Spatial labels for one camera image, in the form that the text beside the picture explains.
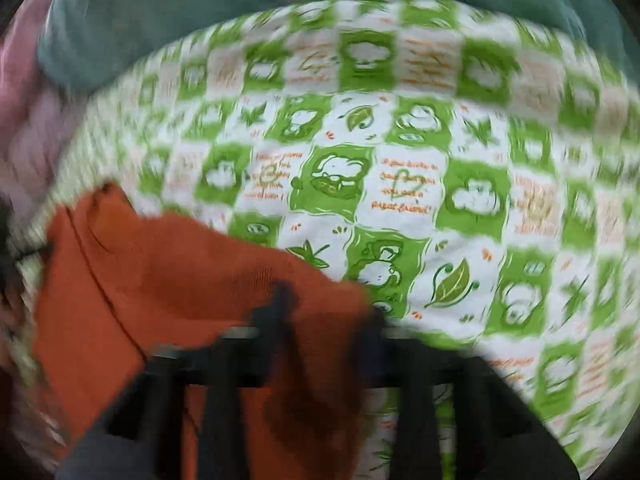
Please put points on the orange knit garment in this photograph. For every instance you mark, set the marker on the orange knit garment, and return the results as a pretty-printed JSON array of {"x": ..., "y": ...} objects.
[{"x": 165, "y": 280}]

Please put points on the teal floral quilt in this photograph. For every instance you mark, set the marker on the teal floral quilt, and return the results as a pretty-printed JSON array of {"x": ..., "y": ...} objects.
[{"x": 250, "y": 0}]

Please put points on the green checked bed sheet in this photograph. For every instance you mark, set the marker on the green checked bed sheet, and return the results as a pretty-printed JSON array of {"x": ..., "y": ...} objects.
[{"x": 400, "y": 185}]

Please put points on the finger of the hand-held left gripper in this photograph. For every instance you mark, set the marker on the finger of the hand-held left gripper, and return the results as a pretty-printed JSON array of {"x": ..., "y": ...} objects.
[{"x": 7, "y": 260}]

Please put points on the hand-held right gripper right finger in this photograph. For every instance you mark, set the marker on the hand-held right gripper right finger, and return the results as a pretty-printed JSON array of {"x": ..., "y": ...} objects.
[{"x": 417, "y": 410}]

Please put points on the pink quilt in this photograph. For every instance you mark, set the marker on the pink quilt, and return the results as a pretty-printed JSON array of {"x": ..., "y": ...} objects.
[{"x": 30, "y": 110}]

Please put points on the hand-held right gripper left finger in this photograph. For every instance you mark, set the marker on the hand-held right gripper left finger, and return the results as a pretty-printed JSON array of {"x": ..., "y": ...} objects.
[{"x": 272, "y": 322}]

